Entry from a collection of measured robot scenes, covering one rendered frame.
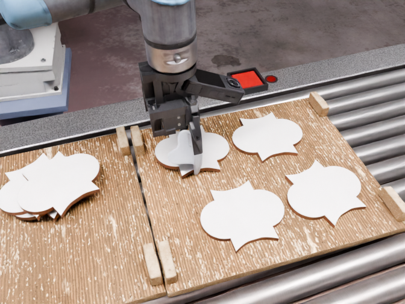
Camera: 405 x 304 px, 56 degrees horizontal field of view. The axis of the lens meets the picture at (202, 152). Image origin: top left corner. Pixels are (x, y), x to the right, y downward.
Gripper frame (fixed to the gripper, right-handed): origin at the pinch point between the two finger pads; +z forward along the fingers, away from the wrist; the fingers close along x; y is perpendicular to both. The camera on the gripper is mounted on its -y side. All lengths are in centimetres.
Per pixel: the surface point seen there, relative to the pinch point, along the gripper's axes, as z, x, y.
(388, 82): 5, -12, -53
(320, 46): 98, -160, -134
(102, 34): 95, -220, 15
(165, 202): 1.2, 9.7, 7.4
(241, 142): 0.6, 0.5, -9.9
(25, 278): 0.6, 17.5, 30.2
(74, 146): 0.8, -8.4, 21.7
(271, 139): 0.8, 1.4, -15.7
